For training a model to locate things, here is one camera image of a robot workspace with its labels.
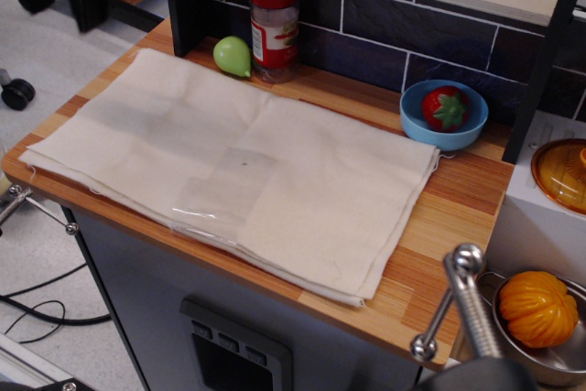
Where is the red toy strawberry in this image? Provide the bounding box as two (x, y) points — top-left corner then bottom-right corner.
(421, 85), (470, 133)

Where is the stainless steel pot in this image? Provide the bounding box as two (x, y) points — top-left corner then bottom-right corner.
(478, 272), (585, 387)

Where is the small chrome clamp handle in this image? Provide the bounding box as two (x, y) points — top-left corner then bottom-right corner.
(0, 183), (80, 236)

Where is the orange transparent pot lid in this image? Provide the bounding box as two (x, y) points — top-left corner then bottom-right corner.
(531, 138), (585, 215)

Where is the black floor cable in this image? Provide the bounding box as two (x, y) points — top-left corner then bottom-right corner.
(0, 262), (112, 344)

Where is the cream cloth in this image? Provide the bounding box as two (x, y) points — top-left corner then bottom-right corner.
(21, 49), (440, 307)

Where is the orange toy pumpkin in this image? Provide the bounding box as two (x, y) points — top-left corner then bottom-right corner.
(498, 271), (579, 349)

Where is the green toy pear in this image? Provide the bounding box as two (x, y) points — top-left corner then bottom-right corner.
(213, 36), (252, 78)

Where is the black right shelf post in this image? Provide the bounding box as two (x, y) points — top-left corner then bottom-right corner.
(502, 0), (578, 165)

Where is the red capped spice jar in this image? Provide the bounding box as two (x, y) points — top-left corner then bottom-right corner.
(249, 0), (299, 84)

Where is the clear adhesive tape patch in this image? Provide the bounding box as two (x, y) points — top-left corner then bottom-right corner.
(173, 147), (277, 228)

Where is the black caster wheel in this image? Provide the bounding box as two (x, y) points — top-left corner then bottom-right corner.
(1, 69), (36, 111)

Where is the blue plastic bowl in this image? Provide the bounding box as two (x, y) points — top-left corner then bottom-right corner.
(400, 80), (489, 151)

